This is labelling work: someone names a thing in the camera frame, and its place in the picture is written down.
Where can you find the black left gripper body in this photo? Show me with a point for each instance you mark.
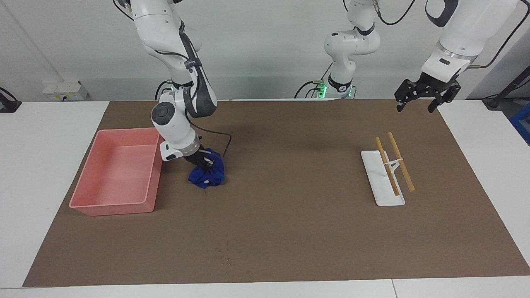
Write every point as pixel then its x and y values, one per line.
pixel 426 87

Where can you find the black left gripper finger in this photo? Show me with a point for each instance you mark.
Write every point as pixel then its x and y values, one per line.
pixel 401 104
pixel 437 103

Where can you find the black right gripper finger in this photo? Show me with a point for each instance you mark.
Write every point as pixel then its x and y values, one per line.
pixel 208 161
pixel 207 153

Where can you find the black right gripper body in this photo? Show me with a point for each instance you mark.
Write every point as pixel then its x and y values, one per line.
pixel 195 157

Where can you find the blue towel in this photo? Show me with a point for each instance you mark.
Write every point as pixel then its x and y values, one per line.
pixel 207 176

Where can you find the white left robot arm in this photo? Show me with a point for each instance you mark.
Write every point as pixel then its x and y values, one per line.
pixel 463 33

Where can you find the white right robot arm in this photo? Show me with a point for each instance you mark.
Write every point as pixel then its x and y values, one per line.
pixel 174 120

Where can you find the white towel rack base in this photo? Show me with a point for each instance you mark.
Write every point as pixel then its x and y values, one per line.
pixel 383 186

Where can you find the wooden rack dowel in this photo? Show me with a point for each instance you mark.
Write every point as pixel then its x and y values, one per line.
pixel 401 163
pixel 387 165

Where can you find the black metal stand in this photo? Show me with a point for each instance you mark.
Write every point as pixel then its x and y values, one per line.
pixel 507 89

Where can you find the pink plastic bin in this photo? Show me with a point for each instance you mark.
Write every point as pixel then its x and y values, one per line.
pixel 120 174

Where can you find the blue box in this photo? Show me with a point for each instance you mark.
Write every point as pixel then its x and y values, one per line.
pixel 522 124

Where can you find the brown table mat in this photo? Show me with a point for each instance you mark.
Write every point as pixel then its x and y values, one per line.
pixel 290 231

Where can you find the white wall socket box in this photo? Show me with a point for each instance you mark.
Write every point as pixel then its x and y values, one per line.
pixel 64 90

